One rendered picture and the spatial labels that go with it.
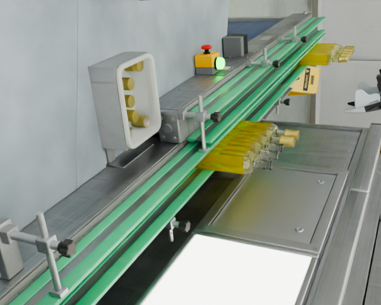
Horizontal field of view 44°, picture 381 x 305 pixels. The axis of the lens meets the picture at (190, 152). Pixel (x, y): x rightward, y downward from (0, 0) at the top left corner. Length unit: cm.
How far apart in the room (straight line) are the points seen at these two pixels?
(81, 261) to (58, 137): 32
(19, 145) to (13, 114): 7
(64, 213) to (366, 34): 647
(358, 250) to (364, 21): 611
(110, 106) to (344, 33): 626
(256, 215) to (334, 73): 618
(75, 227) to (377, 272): 72
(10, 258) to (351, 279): 74
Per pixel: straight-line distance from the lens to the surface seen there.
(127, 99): 124
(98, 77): 119
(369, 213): 143
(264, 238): 125
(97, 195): 115
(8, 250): 92
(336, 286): 112
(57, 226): 106
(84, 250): 100
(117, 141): 123
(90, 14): 122
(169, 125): 135
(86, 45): 120
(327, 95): 755
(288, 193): 146
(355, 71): 739
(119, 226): 104
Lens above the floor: 149
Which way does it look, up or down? 25 degrees down
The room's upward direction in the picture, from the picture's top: 97 degrees clockwise
